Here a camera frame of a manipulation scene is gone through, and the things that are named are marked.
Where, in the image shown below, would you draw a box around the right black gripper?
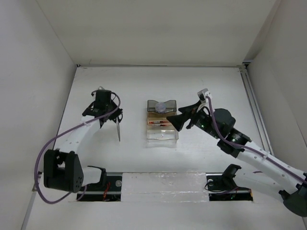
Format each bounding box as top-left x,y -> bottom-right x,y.
166,100 -> 221,139

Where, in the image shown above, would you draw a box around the black handled scissors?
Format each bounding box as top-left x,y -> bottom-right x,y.
113,109 -> 123,141

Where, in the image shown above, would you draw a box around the small clear clip jar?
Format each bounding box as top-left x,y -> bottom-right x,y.
155,102 -> 166,114

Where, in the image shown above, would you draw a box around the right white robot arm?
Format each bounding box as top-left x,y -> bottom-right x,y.
167,102 -> 307,217

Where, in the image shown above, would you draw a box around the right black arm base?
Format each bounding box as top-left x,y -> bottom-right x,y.
204,164 -> 253,202

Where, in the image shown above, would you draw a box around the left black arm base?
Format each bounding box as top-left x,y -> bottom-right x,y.
76,172 -> 123,202

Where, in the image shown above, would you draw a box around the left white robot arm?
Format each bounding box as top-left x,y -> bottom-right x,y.
44,89 -> 123,193

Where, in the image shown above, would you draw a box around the grey smoked plastic tray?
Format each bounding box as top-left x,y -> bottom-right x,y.
147,100 -> 177,114

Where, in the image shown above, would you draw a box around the clear plastic tray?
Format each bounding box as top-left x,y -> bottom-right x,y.
147,128 -> 179,143

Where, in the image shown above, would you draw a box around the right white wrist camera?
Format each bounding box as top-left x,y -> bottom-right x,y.
197,88 -> 212,111

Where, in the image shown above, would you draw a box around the aluminium rail right side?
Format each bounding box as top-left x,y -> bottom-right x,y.
238,62 -> 274,155

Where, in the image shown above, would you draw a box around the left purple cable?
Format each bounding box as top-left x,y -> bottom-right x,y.
35,92 -> 122,205

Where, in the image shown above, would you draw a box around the purple cable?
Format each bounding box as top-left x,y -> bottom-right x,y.
206,97 -> 307,184
35,92 -> 122,205

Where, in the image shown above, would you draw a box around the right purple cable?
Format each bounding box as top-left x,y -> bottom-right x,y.
206,97 -> 307,184

